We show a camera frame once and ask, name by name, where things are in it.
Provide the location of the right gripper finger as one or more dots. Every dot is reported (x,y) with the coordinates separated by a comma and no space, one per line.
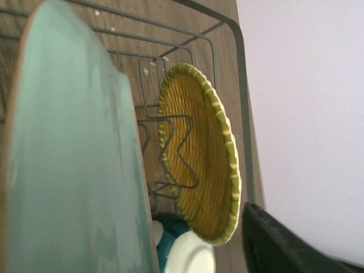
(270,247)

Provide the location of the cream ceramic bowl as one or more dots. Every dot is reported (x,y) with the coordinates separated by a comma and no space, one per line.
(189,253)

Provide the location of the grey wire dish rack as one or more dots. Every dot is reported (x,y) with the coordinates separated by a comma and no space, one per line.
(144,39)

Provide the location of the woven bamboo plate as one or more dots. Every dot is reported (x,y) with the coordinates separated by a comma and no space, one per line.
(200,153)

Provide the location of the light blue floral plate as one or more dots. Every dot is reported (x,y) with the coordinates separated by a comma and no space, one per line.
(74,190)

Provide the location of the dark blue mug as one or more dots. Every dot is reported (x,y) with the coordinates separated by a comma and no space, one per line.
(173,226)

